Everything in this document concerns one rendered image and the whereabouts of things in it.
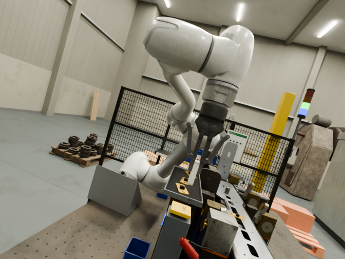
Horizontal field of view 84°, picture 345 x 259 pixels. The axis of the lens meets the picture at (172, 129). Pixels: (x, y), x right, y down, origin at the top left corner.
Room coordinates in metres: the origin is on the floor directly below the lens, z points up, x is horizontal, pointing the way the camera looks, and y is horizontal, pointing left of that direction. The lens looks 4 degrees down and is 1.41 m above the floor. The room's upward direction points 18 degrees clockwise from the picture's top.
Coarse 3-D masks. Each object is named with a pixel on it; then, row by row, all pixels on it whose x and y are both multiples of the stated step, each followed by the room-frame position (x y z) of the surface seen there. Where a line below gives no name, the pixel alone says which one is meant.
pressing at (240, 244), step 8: (224, 184) 1.55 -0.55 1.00; (232, 184) 1.64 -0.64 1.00; (232, 192) 1.41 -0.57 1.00; (224, 200) 1.18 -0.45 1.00; (232, 200) 1.23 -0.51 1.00; (240, 200) 1.28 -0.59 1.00; (240, 208) 1.14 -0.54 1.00; (248, 216) 1.06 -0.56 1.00; (248, 224) 0.95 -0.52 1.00; (240, 232) 0.84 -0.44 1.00; (248, 232) 0.87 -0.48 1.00; (256, 232) 0.89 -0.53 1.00; (240, 240) 0.77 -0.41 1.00; (248, 240) 0.79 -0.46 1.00; (256, 240) 0.81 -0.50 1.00; (232, 248) 0.70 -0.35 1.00; (240, 248) 0.72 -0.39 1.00; (256, 248) 0.75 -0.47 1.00; (264, 248) 0.77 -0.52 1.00; (240, 256) 0.67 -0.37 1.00; (248, 256) 0.68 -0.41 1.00; (264, 256) 0.71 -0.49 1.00; (272, 256) 0.74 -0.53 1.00
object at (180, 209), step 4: (172, 204) 0.55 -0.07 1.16; (176, 204) 0.56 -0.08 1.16; (180, 204) 0.57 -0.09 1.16; (172, 208) 0.53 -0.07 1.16; (176, 208) 0.53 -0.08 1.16; (180, 208) 0.54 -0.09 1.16; (184, 208) 0.55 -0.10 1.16; (188, 208) 0.56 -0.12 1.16; (172, 212) 0.52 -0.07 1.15; (176, 212) 0.52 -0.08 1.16; (180, 212) 0.52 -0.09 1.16; (184, 212) 0.52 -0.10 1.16; (188, 212) 0.53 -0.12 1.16; (184, 216) 0.52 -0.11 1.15; (188, 216) 0.52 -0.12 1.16
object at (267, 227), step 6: (264, 216) 1.02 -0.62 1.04; (270, 216) 1.03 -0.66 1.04; (258, 222) 1.03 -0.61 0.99; (264, 222) 1.02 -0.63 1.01; (270, 222) 1.02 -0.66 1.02; (276, 222) 1.02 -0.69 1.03; (258, 228) 1.02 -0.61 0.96; (264, 228) 1.02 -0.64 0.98; (270, 228) 1.02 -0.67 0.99; (264, 234) 1.02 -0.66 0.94; (270, 234) 1.02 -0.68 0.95; (264, 240) 1.02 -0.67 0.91
